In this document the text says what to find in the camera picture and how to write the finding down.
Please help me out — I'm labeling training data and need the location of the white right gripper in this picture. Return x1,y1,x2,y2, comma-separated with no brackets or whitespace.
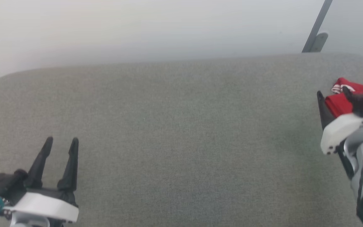
316,87,363,155

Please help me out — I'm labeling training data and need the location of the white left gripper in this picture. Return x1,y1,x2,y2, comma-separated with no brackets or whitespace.
3,136,79,227

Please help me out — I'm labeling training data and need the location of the red Bulls basketball jersey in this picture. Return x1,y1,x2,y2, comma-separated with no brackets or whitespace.
325,77,363,119

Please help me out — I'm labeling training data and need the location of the dark grey metal pole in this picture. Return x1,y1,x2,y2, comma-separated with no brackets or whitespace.
302,0,333,53

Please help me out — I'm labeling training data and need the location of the grey fabric sofa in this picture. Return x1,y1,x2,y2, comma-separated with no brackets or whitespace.
0,52,363,227

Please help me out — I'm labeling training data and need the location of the light grey metal bracket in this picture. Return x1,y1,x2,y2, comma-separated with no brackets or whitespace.
311,32,329,53

